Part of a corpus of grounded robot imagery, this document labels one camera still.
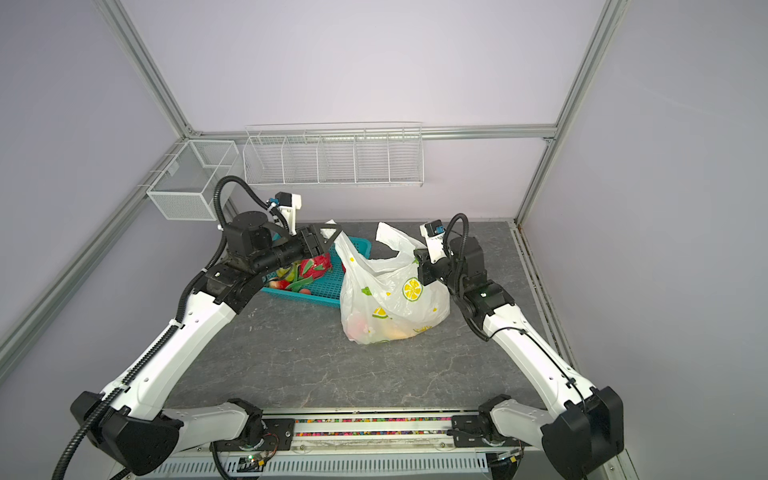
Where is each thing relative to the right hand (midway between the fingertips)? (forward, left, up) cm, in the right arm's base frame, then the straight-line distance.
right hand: (417, 252), depth 76 cm
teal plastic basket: (+6, +30, -27) cm, 41 cm away
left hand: (-3, +19, +10) cm, 21 cm away
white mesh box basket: (+24, +71, +2) cm, 75 cm away
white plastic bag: (-9, +9, -7) cm, 15 cm away
